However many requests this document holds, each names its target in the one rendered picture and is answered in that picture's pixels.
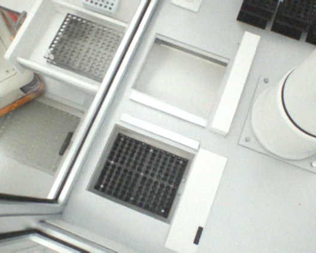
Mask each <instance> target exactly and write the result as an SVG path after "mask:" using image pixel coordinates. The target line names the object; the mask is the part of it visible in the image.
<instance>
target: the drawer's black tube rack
mask: <svg viewBox="0 0 316 253"><path fill-rule="evenodd" d="M126 137H128V138H126ZM131 139H133V138H132V137H129V136H126V135H124V136H123V138H122V142H121V144H120V146H119V148H118V150H117V153H116V155H115V157H114V159H113V161H110V162H111V167H110V169H109V171H108V174H107V176H106V178H105V180H104V183H103V185H102V186H101V189H100V191H101V192H104V193H106V194H108V195H111V196H113V197H115V198H117V199H120V200H123V201H126V202H128V203H130V204H133V205H135V206H138V207H140V208H142V209H145V210H147V211H149V212H153V213H156V214H157V215H160V216H162V217H165V218H168V216H169V212H170V209H171V206H172V204H173V201H174V199H175V196H176V193H177V191H178V188H179V186H180V183H181V179H182V176H183V174H184V171H185V168H186V166H187V164H188V161H189V160H188V159H186V158H183V157H181V156H178V155H176V154H171V153H169V152H167V151H164V150H162V149H160V148H157V147H155V146H152V145H150V144H147V143H145V142H141V141H139V140H136V139H134V140H131ZM143 143H145V144H143ZM148 145H149V146H148ZM156 148H157V149H156ZM161 151H163V152H161ZM166 153H169V154H166ZM173 155H174V156H173ZM178 157H180V158H178ZM185 160H186V161H185ZM108 161H109V160H108Z"/></svg>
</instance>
